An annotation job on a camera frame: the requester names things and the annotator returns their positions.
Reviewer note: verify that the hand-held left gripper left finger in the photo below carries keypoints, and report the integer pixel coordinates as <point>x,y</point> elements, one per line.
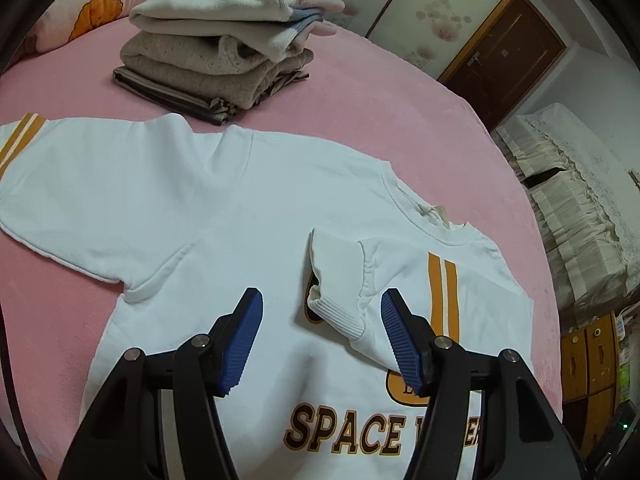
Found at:
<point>242,345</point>

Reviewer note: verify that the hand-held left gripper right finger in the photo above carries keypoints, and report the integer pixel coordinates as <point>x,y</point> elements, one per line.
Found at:
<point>400,345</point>

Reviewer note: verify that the white sweatshirt with orange stripes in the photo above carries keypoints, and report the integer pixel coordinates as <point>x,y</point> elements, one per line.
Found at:
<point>200,200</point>

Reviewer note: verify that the yellow wooden cabinet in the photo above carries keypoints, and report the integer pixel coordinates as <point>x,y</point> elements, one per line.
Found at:
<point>585,360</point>

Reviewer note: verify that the cream lace-covered furniture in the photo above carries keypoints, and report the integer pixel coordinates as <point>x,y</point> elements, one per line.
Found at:
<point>575,210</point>

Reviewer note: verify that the pink bed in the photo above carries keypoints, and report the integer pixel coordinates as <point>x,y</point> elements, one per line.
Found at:
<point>375,110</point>

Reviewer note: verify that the taupe folded garment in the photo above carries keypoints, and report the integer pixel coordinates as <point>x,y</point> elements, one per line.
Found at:
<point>200,79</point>

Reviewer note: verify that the dark striped folded garment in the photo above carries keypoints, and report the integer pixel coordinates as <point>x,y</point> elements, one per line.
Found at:
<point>150,91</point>

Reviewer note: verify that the beige knit folded sweater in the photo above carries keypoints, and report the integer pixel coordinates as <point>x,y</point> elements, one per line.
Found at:
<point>190,52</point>

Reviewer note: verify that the brown wooden door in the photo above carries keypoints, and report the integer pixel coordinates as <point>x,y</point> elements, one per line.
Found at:
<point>510,60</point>

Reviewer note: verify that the wardrobe with floral sliding doors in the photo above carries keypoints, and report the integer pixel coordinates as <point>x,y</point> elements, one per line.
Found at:
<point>425,10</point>

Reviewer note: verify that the cream folded sweater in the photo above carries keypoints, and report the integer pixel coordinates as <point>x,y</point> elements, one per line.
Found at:
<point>200,10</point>

